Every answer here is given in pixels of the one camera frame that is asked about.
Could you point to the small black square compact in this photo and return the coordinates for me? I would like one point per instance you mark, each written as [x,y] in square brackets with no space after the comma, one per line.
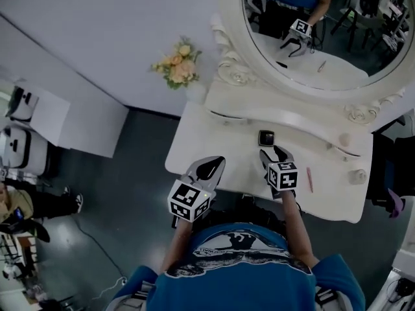
[266,138]

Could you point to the person's blue printed shirt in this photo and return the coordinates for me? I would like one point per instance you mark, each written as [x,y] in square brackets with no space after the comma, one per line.
[233,280]

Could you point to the oval mirror with white frame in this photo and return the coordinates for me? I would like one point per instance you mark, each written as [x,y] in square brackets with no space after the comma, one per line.
[324,28]

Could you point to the purple cloth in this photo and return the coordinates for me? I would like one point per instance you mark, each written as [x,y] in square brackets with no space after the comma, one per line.
[397,204]

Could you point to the person's right forearm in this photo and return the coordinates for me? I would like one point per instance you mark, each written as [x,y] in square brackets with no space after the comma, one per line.
[296,228]

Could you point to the person's black trousers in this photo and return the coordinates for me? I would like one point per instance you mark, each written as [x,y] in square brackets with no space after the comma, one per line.
[246,215]

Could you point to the pink lipstick tube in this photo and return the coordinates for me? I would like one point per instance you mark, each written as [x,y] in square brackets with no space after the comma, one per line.
[310,180]

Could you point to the white dressing table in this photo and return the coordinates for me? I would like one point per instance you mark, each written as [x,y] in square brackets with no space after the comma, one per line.
[241,173]

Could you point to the yellow flower bouquet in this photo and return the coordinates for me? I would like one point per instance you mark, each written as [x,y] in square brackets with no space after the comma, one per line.
[178,63]

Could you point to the person's left forearm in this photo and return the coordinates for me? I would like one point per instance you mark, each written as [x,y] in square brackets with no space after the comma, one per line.
[176,248]

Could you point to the small round white jar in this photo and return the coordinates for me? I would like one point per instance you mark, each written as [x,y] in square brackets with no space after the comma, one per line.
[344,139]

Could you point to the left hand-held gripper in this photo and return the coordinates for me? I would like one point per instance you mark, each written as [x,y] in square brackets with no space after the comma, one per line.
[188,199]

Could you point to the black office chair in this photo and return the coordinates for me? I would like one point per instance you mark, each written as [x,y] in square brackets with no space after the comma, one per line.
[382,167]

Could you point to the white shelf cabinet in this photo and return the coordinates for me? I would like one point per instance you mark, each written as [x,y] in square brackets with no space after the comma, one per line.
[81,122]

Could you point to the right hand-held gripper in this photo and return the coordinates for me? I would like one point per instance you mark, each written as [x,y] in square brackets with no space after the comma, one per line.
[282,177]

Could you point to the white black backpack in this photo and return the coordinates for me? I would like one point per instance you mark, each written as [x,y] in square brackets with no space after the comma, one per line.
[22,105]
[22,151]

